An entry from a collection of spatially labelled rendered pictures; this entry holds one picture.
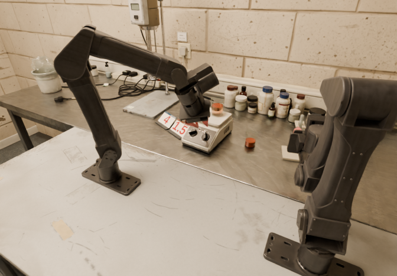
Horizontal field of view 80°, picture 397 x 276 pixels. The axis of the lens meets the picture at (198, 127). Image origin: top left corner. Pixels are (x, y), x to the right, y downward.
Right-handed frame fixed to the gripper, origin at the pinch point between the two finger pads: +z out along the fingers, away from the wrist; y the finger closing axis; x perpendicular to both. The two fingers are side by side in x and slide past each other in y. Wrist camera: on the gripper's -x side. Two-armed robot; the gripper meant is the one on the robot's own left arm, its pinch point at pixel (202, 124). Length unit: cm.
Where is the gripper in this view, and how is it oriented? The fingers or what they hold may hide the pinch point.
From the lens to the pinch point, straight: 83.4
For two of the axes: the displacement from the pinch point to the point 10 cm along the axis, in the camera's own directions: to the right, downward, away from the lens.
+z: 2.9, 5.4, 7.9
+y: -9.6, 1.3, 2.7
